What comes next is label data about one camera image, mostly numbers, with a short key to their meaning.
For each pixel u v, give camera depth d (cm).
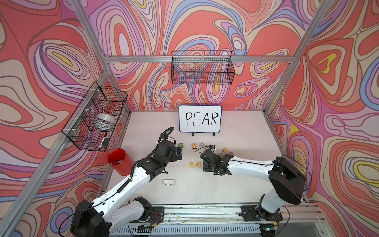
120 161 82
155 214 73
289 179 47
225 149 96
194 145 98
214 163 66
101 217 39
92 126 72
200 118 99
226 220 72
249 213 73
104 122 70
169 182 81
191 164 90
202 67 96
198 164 90
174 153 72
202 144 99
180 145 99
